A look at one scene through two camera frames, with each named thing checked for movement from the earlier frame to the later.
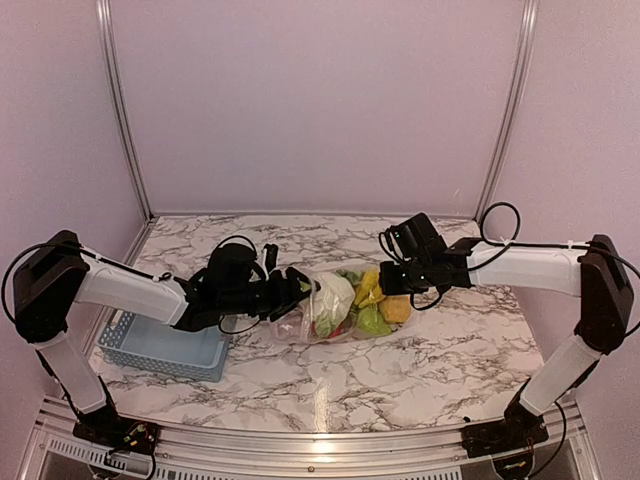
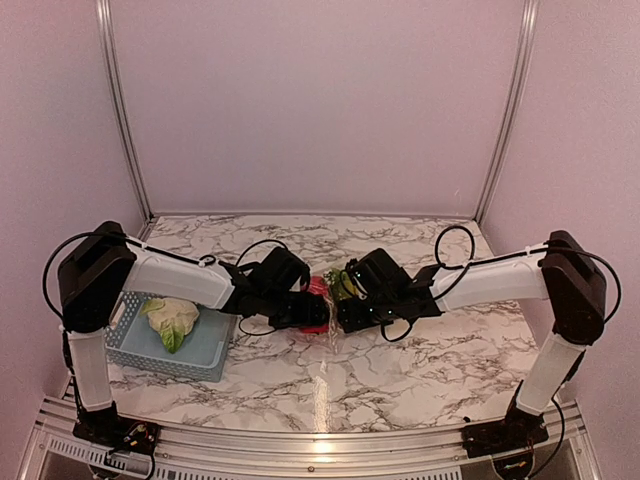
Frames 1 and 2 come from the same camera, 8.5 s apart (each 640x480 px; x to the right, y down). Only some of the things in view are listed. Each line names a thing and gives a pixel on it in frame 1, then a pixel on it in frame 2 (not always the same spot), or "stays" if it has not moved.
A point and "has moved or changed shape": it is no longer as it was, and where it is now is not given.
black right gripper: [389, 284] → [352, 318]
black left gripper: [286, 300] → [310, 314]
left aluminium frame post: [116, 91] stays
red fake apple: [333, 334] → [316, 285]
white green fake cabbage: [333, 298] has moved or changed shape
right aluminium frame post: [516, 103] stays
